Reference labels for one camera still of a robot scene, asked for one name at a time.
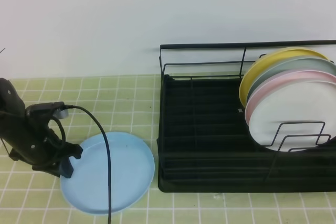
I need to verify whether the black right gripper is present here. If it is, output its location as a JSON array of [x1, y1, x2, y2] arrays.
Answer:
[[7, 113, 83, 178]]

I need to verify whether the light blue plate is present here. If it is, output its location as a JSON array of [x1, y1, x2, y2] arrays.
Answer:
[[60, 132, 155, 215]]

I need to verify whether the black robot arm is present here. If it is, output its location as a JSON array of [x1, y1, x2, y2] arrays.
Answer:
[[1, 78, 82, 178]]

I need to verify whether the white plate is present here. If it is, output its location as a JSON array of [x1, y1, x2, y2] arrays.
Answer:
[[248, 80, 335, 152]]

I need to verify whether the yellow plate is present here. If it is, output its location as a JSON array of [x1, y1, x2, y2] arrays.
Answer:
[[239, 47, 329, 107]]

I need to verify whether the pink plate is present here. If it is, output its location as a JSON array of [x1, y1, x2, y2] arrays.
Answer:
[[245, 69, 335, 125]]

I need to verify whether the pale green plate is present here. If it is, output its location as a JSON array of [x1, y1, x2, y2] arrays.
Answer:
[[246, 56, 335, 101]]

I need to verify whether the black camera cable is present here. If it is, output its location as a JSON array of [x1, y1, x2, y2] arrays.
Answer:
[[48, 104, 113, 224]]

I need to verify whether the black wire dish rack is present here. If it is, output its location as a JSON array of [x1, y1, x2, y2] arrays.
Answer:
[[157, 40, 335, 193]]

